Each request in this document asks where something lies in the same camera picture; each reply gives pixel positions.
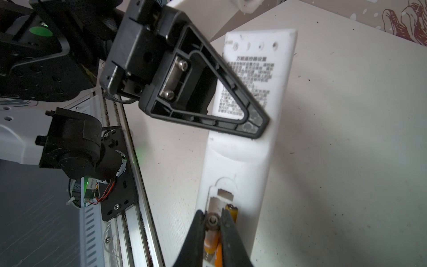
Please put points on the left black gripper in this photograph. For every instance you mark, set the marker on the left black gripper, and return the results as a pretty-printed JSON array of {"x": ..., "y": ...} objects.
[{"x": 159, "y": 52}]

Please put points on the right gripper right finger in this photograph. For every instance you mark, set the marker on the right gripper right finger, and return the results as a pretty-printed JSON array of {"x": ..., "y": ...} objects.
[{"x": 233, "y": 251}]

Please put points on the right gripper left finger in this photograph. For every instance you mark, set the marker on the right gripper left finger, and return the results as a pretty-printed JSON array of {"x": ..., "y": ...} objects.
[{"x": 191, "y": 254}]

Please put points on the orange battery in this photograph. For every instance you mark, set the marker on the orange battery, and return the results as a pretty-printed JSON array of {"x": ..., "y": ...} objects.
[
  {"x": 212, "y": 236},
  {"x": 218, "y": 255}
]

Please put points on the white remote control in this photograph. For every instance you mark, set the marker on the white remote control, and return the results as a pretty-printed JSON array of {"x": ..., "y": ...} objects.
[{"x": 236, "y": 165}]

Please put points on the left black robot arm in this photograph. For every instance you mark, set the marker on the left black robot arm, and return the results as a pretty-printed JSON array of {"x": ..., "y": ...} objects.
[{"x": 53, "y": 50}]

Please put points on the aluminium front rail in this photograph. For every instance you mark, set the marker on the aluminium front rail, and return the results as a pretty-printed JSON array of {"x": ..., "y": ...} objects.
[{"x": 120, "y": 232}]

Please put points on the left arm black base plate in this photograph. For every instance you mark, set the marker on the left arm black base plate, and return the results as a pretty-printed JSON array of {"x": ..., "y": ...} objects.
[{"x": 116, "y": 170}]

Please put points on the white perforated cable duct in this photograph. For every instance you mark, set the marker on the white perforated cable duct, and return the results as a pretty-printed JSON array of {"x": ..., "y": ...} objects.
[{"x": 92, "y": 253}]

